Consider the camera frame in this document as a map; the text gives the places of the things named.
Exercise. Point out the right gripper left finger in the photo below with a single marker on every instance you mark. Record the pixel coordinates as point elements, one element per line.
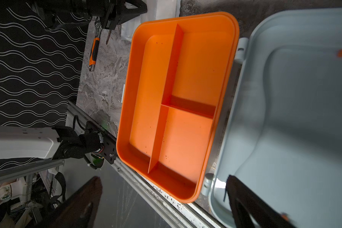
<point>79,211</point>

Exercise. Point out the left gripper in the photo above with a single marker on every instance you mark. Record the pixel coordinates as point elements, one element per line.
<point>114,8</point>

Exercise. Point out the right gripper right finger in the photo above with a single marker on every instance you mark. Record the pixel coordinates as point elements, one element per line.
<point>246,205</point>

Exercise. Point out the blue orange first aid box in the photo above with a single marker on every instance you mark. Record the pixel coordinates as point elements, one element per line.
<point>201,103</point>

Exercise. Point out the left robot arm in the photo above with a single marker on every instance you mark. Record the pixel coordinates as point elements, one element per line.
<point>42,49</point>

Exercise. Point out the black yellow screwdriver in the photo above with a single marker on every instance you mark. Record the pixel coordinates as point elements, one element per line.
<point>108,36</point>

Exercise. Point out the orange handled adjustable wrench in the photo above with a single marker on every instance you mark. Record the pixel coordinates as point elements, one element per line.
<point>95,46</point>

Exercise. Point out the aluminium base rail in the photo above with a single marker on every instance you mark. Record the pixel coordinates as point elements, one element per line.
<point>128,200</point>

